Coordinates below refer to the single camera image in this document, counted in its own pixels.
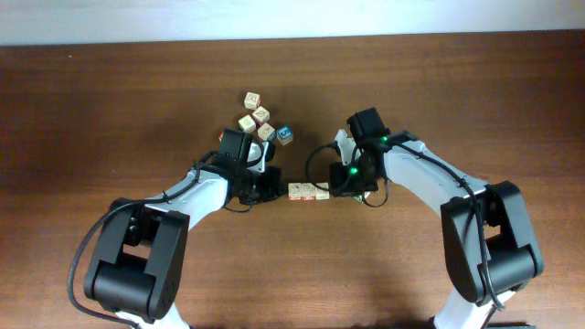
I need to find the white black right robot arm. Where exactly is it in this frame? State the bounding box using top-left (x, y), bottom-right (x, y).
top-left (330, 108), bottom-right (544, 328)

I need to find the plain wooden picture block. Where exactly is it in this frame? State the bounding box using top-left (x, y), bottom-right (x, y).
top-left (243, 91), bottom-right (261, 111)

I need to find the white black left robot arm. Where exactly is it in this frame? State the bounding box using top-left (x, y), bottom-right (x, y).
top-left (83, 129), bottom-right (285, 328)

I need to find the wooden block teal side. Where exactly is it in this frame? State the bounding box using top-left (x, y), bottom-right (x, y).
top-left (257, 122), bottom-right (276, 141)

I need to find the wooden block red letter E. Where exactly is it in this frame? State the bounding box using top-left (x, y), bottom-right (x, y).
top-left (288, 183), bottom-right (303, 201)

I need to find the wooden block red edge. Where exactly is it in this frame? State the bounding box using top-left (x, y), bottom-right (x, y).
top-left (251, 106), bottom-right (271, 126)

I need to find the wooden block back red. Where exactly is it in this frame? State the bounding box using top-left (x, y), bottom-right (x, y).
top-left (238, 114), bottom-right (257, 133)

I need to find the wooden block blue number 5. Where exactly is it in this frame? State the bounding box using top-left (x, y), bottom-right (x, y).
top-left (276, 125), bottom-right (293, 145)

